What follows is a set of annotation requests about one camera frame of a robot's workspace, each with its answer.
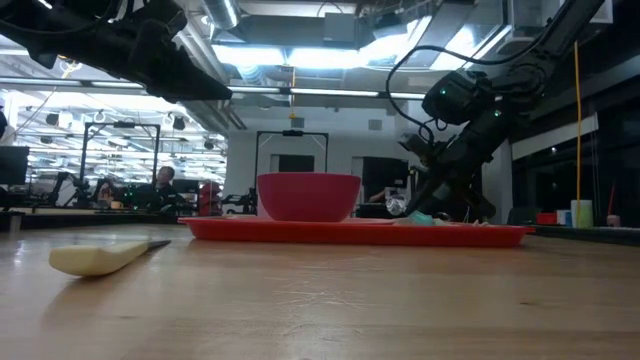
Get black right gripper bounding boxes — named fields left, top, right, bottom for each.
left=399, top=69, right=506, bottom=222

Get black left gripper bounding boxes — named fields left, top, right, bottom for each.
left=124, top=0, right=232, bottom=104

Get spoon with teal handle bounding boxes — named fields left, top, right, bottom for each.
left=385, top=194, right=437, bottom=227

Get red plastic tray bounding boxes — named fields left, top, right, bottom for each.
left=178, top=214, right=536, bottom=249

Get magenta bowl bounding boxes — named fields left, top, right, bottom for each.
left=256, top=172, right=363, bottom=224

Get knife with yellow handle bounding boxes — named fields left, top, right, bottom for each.
left=48, top=239, right=172, bottom=278

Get black monitor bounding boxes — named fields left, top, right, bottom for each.
left=0, top=145, right=30, bottom=186
left=361, top=156, right=411, bottom=191

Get person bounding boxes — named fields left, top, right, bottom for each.
left=148, top=165, right=177, bottom=211

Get red cylinder object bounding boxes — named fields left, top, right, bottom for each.
left=199, top=181, right=222, bottom=216

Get pale green cup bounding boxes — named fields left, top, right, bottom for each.
left=570, top=199, right=595, bottom=229

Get grey ceiling box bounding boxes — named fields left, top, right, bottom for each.
left=323, top=12, right=357, bottom=44

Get white ceiling box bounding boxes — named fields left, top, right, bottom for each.
left=592, top=0, right=614, bottom=25

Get silver air duct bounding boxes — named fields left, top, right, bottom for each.
left=202, top=0, right=241, bottom=30

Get black metal gantry frame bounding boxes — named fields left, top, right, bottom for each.
left=79, top=122, right=161, bottom=201
left=254, top=129, right=330, bottom=176

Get grey ceiling rail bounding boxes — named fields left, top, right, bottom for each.
left=0, top=76, right=426, bottom=100

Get yellow hanging cable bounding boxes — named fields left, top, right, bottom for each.
left=572, top=40, right=584, bottom=202

